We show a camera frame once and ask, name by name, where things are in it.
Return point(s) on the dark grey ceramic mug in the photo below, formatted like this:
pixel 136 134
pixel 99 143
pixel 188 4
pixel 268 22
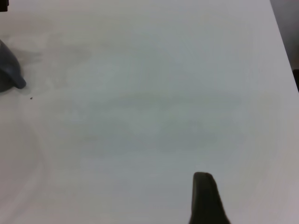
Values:
pixel 8 70

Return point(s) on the black background object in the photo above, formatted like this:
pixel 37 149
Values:
pixel 296 80

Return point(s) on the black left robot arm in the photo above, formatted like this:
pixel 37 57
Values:
pixel 3 4

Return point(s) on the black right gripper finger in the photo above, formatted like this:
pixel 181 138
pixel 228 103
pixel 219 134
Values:
pixel 204 200

